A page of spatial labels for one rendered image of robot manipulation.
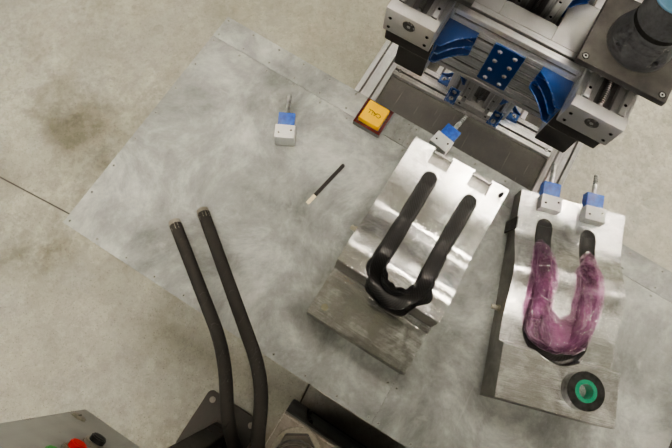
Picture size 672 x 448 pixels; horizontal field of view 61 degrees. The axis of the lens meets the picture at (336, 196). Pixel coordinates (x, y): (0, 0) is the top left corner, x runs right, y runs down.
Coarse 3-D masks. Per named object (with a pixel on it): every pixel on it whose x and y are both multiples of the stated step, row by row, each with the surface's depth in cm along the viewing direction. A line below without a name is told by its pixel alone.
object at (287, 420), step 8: (288, 416) 130; (280, 424) 130; (288, 424) 130; (296, 424) 130; (304, 424) 131; (272, 432) 129; (280, 432) 129; (312, 432) 130; (272, 440) 129; (320, 440) 129; (328, 440) 130
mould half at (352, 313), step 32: (416, 160) 139; (384, 192) 137; (448, 192) 137; (384, 224) 133; (416, 224) 135; (480, 224) 135; (352, 256) 127; (416, 256) 129; (448, 256) 132; (352, 288) 132; (448, 288) 126; (320, 320) 130; (352, 320) 130; (384, 320) 130; (416, 320) 130; (384, 352) 128; (416, 352) 128
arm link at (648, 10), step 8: (648, 0) 120; (656, 0) 117; (664, 0) 115; (640, 8) 123; (648, 8) 120; (656, 8) 118; (664, 8) 116; (640, 16) 123; (648, 16) 120; (656, 16) 118; (664, 16) 117; (640, 24) 123; (648, 24) 121; (656, 24) 120; (664, 24) 118; (648, 32) 122; (656, 32) 121; (664, 32) 120; (664, 40) 122
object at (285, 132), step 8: (288, 96) 149; (288, 104) 148; (280, 112) 146; (288, 112) 147; (280, 120) 146; (288, 120) 146; (280, 128) 144; (288, 128) 144; (280, 136) 143; (288, 136) 143; (280, 144) 147; (288, 144) 147
